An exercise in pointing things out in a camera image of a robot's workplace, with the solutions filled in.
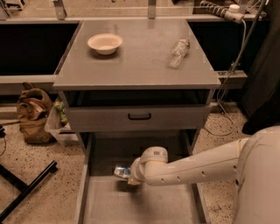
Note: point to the grey drawer cabinet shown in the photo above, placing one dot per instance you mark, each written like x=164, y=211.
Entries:
x=139, y=63

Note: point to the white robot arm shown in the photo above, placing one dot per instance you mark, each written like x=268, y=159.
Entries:
x=252, y=162

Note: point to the green snack packet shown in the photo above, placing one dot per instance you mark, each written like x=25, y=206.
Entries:
x=61, y=110

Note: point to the clear plastic bottle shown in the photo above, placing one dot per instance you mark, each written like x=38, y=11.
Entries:
x=178, y=52

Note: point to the black metal stand leg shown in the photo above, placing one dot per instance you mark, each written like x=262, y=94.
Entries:
x=25, y=189

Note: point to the grey top drawer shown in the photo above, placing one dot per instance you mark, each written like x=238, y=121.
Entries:
x=135, y=110

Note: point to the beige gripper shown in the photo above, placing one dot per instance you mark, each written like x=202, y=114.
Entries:
x=139, y=169

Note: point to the white paper bowl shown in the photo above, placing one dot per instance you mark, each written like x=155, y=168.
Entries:
x=105, y=44

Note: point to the white corrugated hose fixture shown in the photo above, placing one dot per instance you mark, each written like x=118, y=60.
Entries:
x=230, y=13

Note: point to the clear plastic bin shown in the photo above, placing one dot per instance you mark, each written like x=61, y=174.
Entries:
x=62, y=133

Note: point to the grey open middle drawer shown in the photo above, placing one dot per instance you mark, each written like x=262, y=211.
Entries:
x=106, y=199

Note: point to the brown paper bag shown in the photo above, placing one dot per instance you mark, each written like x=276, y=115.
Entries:
x=33, y=109

